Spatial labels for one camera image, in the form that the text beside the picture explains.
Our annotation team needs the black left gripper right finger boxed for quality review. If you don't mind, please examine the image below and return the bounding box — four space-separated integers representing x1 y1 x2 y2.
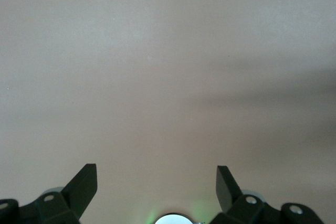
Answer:
209 165 321 224

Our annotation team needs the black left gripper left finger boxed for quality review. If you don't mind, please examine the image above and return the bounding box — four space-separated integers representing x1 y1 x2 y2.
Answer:
0 163 98 224

